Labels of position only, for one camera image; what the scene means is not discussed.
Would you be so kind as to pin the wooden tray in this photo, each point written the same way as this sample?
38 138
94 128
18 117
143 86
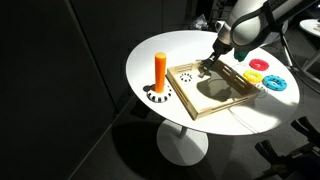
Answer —
226 105

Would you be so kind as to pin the orange cylindrical peg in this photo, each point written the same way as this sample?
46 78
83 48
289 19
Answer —
160 73

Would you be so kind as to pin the grey plastic bag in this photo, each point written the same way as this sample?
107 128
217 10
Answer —
200 23

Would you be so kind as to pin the small white round table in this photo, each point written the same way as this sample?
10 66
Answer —
310 26

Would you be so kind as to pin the dark metal rack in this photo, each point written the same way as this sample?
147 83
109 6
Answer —
220 8

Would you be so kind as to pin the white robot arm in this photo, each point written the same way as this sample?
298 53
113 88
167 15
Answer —
253 23

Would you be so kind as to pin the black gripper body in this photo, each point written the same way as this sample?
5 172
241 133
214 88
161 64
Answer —
214 57

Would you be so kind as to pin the black spring clamp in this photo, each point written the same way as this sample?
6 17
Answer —
268 151
305 128

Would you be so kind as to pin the dark blue equipment stand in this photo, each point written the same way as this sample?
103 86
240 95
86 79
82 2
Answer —
310 166

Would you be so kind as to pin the white table pedestal base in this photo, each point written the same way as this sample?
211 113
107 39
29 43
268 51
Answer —
180 146

